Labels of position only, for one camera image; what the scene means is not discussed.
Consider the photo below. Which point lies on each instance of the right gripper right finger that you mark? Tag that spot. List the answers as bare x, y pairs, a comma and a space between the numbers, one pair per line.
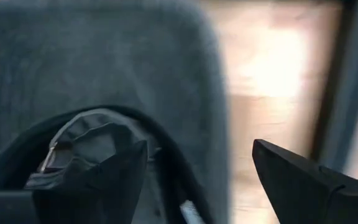
306, 193

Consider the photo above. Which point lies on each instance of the dark grey baseball cap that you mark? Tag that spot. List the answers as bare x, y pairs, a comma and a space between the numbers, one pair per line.
104, 62

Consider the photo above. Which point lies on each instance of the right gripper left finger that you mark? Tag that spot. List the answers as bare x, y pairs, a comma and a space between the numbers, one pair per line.
104, 193

